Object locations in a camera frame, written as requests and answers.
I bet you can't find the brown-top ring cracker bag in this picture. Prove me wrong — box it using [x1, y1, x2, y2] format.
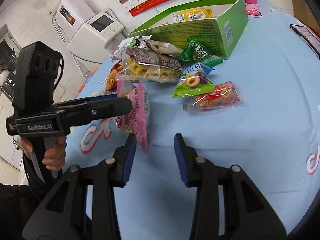
[116, 47, 182, 83]

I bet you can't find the blue triangular packet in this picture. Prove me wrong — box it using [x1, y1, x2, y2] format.
[182, 63, 214, 75]

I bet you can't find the red rice cracker packet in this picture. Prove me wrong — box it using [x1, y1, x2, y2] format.
[183, 81, 242, 112]

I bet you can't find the green plum candy packet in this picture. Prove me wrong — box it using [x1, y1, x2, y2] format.
[172, 71, 215, 98]

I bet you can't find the yellow snack bag white label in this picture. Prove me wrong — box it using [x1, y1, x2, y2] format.
[173, 8, 213, 23]

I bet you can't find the light blue cartoon tablecloth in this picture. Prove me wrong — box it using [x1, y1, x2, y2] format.
[114, 0, 319, 239]

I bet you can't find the brown cardboard box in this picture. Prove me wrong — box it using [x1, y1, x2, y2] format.
[292, 0, 319, 33]

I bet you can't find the black smartphone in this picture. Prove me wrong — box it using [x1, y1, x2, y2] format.
[290, 24, 320, 59]

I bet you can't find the pink snack bag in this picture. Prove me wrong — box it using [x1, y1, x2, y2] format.
[115, 80, 150, 152]

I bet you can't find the orange cracker snack bag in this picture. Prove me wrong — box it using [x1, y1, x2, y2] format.
[104, 62, 123, 94]

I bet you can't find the white cartoon snack bag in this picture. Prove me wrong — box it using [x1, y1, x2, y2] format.
[111, 35, 152, 61]

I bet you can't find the dark green triangular packet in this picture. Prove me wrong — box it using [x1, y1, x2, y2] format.
[180, 38, 223, 67]

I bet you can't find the green cardboard box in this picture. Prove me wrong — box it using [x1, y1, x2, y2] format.
[129, 0, 248, 59]

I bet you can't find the white chocolate chip cookie packet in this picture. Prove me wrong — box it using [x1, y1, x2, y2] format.
[146, 40, 184, 57]

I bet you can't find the white water dispenser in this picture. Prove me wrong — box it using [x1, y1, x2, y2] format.
[67, 11, 124, 73]

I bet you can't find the white water purifier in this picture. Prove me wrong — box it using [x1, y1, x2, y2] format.
[55, 0, 95, 40]

